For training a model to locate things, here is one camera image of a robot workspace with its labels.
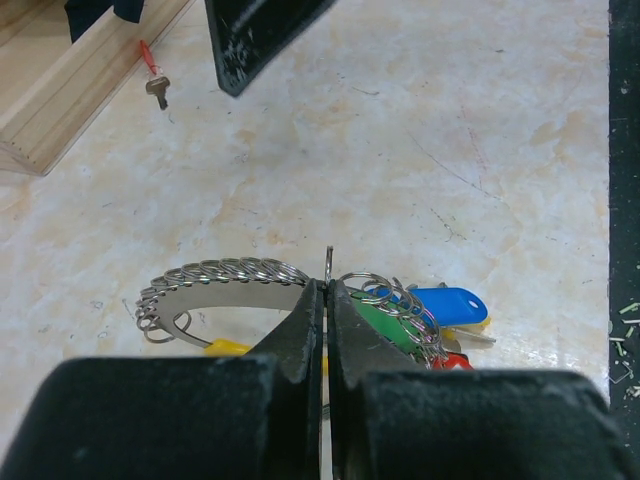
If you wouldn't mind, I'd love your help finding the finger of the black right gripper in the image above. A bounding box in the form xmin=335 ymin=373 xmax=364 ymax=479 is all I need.
xmin=205 ymin=0 xmax=334 ymax=97

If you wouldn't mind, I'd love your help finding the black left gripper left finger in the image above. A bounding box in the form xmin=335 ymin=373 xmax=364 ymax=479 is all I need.
xmin=1 ymin=280 xmax=324 ymax=479

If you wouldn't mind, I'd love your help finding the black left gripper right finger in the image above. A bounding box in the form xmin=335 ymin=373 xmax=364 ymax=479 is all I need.
xmin=327 ymin=281 xmax=639 ymax=479

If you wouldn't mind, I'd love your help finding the key with blue tag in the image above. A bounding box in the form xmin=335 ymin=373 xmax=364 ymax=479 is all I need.
xmin=376 ymin=287 xmax=488 ymax=329

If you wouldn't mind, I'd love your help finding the grey oval key organizer ring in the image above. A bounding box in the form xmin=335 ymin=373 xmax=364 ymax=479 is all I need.
xmin=134 ymin=245 xmax=444 ymax=374

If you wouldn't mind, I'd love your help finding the red key tag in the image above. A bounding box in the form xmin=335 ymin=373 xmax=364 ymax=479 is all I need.
xmin=432 ymin=352 xmax=473 ymax=370

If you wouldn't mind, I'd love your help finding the key with red tag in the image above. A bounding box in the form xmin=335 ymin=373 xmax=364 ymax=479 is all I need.
xmin=139 ymin=40 xmax=171 ymax=111

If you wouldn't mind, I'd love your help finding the green key tag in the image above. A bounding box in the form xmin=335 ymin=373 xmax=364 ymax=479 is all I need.
xmin=351 ymin=292 xmax=421 ymax=355

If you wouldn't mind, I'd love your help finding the dark navy vest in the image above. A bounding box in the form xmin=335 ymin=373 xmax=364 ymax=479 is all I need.
xmin=63 ymin=0 xmax=147 ymax=44

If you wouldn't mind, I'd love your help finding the wooden clothes rack base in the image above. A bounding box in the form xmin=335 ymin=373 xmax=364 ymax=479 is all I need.
xmin=1 ymin=1 xmax=187 ymax=175

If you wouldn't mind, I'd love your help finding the yellow key tag on ring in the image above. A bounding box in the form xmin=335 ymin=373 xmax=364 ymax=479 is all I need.
xmin=442 ymin=316 xmax=496 ymax=353

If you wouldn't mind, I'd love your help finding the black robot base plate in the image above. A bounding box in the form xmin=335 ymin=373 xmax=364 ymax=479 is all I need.
xmin=608 ymin=1 xmax=639 ymax=457

